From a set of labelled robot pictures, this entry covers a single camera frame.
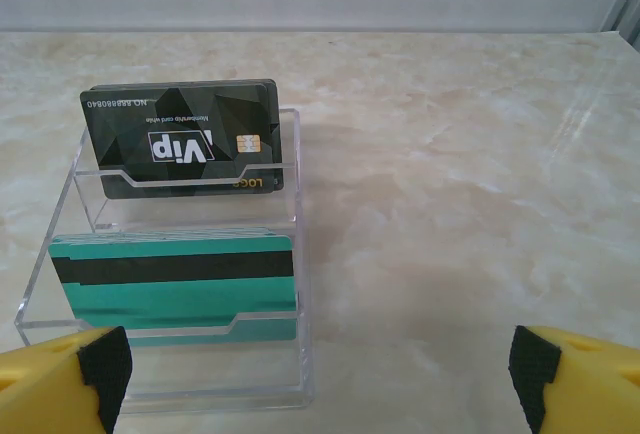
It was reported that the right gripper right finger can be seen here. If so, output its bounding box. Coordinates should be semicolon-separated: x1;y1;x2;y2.
508;324;640;434

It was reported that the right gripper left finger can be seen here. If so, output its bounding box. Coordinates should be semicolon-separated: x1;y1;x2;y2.
0;324;132;434

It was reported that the clear acrylic card holder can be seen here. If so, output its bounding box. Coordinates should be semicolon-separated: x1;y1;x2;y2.
13;106;315;415

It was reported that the black VIP card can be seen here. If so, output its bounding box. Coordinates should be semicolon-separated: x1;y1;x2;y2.
79;83;276;201

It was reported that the teal card with black stripe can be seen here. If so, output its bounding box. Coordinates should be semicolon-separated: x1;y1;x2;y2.
48;227;281;288
68;234;299;345

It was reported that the black plastic card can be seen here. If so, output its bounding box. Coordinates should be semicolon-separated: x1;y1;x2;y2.
91;78;284;193

